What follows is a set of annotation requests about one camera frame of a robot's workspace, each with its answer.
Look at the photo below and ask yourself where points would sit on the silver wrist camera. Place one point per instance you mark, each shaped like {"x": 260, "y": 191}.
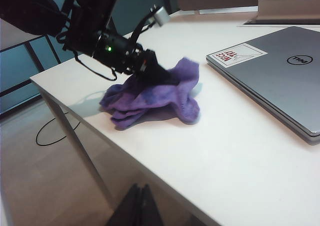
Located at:
{"x": 162, "y": 16}

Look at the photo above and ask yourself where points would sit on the purple microfibre rag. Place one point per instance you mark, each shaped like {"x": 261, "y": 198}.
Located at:
{"x": 155, "y": 100}

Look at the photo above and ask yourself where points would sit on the white red-lettered sticker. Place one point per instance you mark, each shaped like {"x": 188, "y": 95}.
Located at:
{"x": 235, "y": 55}

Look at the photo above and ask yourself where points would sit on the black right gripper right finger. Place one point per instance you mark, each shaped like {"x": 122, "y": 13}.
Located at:
{"x": 151, "y": 208}

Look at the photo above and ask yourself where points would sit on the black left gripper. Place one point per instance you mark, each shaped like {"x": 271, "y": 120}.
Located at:
{"x": 120, "y": 53}

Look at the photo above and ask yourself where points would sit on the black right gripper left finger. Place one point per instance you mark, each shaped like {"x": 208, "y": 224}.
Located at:
{"x": 130, "y": 208}

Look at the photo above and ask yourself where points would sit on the silver Dell laptop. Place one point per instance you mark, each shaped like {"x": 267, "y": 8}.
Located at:
{"x": 280, "y": 85}

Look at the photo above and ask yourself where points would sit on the white table leg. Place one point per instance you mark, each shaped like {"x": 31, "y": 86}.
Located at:
{"x": 80, "y": 148}

